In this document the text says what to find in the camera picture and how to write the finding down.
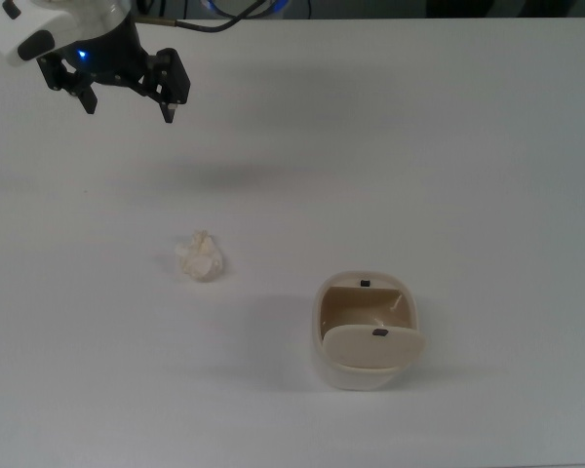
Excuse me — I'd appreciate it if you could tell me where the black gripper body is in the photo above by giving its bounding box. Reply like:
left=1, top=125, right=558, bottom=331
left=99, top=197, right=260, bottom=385
left=53, top=18, right=152, bottom=97

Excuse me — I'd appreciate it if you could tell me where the white paper trash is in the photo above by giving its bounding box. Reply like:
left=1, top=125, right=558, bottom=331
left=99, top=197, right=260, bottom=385
left=174, top=228, right=225, bottom=283

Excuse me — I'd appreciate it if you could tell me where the cream swing bin lid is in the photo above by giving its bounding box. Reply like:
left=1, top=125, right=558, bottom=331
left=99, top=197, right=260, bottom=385
left=321, top=324, right=428, bottom=374

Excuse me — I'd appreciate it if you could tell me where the small cream plastic bin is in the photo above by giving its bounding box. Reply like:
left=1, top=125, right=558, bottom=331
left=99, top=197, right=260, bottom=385
left=313, top=269, right=428, bottom=392

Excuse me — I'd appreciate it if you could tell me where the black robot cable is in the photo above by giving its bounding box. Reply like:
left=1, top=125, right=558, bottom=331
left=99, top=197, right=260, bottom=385
left=135, top=0, right=284, bottom=34

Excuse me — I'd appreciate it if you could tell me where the blue glowing ring light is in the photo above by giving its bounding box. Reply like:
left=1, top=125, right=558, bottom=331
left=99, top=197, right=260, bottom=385
left=200, top=0, right=293, bottom=14

